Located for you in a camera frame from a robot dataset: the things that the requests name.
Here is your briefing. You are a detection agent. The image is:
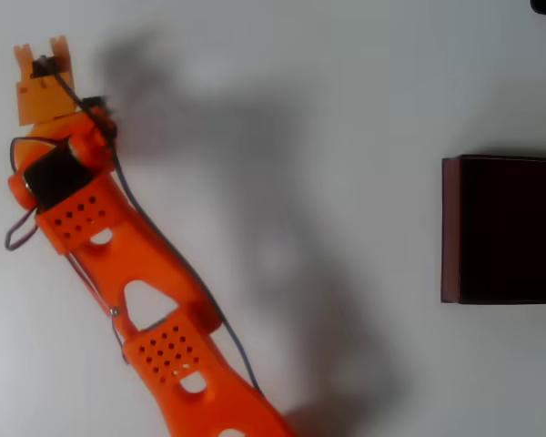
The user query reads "purple servo wire loop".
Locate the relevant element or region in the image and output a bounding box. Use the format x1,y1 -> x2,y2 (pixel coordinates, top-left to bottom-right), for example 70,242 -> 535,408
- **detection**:
4,135 -> 60,252

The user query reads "dark brown box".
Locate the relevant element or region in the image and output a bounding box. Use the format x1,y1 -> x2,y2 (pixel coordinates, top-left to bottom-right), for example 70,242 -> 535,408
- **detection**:
440,154 -> 546,306

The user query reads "black camera cable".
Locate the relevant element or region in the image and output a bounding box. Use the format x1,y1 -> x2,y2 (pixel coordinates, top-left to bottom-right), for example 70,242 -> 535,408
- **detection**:
49,67 -> 268,397

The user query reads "small black gripper camera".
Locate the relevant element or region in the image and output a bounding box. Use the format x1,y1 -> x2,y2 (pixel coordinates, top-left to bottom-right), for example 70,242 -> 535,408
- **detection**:
30,54 -> 60,79

